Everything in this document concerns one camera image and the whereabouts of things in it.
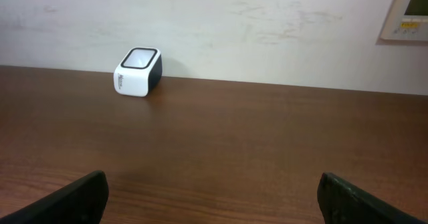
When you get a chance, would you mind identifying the white black barcode scanner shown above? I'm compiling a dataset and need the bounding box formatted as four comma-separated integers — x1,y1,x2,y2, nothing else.
113,47,163,97

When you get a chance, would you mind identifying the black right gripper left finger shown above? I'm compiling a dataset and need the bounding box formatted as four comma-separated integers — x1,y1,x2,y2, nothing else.
1,171,109,224

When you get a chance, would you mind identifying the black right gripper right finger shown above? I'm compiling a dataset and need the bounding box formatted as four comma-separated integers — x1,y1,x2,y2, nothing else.
317,173,427,224

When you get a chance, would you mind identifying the beige wall control panel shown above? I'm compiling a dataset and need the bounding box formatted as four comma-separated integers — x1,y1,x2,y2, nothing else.
380,0,427,41

